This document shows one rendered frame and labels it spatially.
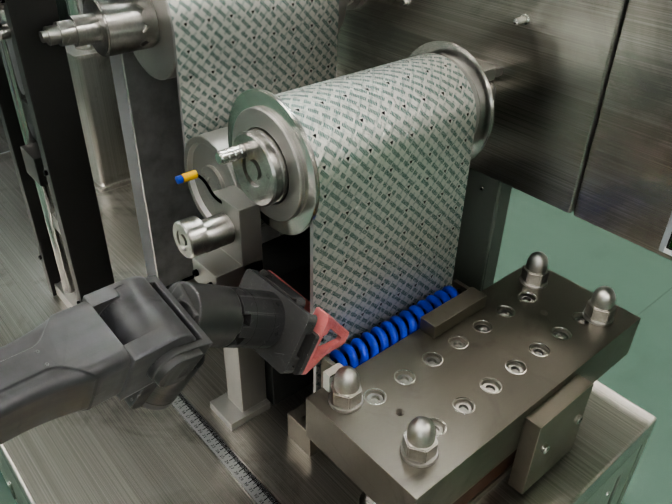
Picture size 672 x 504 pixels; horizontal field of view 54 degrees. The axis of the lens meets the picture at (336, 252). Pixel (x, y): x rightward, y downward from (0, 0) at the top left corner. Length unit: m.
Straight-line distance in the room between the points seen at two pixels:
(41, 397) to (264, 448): 0.40
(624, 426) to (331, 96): 0.56
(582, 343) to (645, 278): 2.10
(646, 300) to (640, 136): 2.05
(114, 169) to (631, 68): 0.98
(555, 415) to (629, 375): 1.68
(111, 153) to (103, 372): 0.92
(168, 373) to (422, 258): 0.38
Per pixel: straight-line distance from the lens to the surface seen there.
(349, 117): 0.64
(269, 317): 0.62
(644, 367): 2.48
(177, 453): 0.84
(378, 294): 0.77
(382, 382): 0.73
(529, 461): 0.77
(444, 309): 0.80
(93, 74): 1.31
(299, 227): 0.65
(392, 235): 0.73
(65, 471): 0.86
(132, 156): 1.00
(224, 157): 0.63
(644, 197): 0.79
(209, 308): 0.57
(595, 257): 2.96
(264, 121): 0.63
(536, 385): 0.76
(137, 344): 0.51
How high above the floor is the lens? 1.54
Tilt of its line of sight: 34 degrees down
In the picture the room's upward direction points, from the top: 1 degrees clockwise
